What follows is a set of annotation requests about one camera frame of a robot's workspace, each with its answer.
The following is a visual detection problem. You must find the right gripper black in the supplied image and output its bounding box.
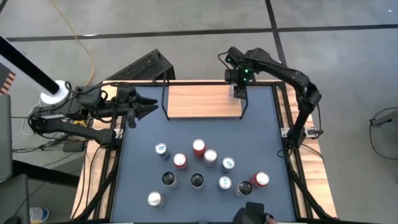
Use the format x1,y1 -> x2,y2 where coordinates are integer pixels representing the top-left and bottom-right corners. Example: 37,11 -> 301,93
236,60 -> 256,100

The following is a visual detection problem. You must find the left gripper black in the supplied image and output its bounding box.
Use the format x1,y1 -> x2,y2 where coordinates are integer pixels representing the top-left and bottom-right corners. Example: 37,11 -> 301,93
124,93 -> 159,129

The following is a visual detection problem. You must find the red Fanta strawberry can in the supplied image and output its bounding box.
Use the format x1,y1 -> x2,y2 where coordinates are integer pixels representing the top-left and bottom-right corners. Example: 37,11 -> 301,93
172,152 -> 189,170
192,138 -> 206,159
249,170 -> 271,189

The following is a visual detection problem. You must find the black perforated metal stand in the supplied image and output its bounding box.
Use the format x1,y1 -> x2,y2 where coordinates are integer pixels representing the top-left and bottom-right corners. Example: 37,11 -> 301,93
105,49 -> 177,82

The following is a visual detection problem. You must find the blue silver Red Bull can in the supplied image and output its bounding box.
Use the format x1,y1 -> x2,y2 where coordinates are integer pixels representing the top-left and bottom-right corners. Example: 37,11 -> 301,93
220,156 -> 236,174
154,142 -> 171,162
217,175 -> 233,192

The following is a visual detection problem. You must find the blue-grey table mat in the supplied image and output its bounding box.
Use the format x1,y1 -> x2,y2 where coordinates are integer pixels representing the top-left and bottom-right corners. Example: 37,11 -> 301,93
111,85 -> 297,222

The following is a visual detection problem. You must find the black power brick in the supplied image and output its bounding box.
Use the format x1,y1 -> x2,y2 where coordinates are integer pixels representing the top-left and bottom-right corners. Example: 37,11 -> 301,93
63,141 -> 86,152

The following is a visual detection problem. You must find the white round pole base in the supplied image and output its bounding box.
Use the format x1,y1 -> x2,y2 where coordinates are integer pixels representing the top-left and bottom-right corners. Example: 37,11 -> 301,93
39,80 -> 71,106

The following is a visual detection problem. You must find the black base beam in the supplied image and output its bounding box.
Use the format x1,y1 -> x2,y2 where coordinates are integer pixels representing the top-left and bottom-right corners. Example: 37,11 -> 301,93
12,160 -> 80,188

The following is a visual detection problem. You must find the black pole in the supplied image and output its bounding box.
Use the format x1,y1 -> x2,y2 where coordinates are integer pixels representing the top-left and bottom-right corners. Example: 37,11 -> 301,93
0,36 -> 60,95

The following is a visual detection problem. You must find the orange striped board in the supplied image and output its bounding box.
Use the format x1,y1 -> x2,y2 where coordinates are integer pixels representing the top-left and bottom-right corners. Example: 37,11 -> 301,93
0,63 -> 16,96

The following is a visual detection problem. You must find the grey floor device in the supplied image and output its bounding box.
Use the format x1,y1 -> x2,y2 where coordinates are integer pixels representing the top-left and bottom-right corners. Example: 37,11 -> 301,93
371,110 -> 398,127

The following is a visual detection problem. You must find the white and blue tub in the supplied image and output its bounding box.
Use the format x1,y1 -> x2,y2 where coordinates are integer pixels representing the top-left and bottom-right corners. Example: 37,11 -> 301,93
29,207 -> 50,224

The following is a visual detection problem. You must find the right wrist camera black cable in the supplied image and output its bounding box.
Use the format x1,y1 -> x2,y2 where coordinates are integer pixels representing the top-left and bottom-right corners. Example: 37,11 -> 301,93
217,51 -> 231,72

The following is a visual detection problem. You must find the yellow extension cable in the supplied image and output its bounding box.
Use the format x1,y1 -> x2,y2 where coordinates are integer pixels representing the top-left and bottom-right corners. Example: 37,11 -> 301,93
49,0 -> 95,86

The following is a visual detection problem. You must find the black table frame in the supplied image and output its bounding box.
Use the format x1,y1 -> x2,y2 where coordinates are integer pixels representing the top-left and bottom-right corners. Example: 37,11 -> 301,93
74,80 -> 336,224

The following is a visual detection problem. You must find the white cable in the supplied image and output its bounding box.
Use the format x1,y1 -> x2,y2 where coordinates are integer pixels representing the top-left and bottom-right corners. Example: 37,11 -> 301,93
21,102 -> 44,137

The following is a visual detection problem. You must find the black floor cable loop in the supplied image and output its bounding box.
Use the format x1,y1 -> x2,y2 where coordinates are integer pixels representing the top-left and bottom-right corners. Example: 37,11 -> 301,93
369,107 -> 398,161

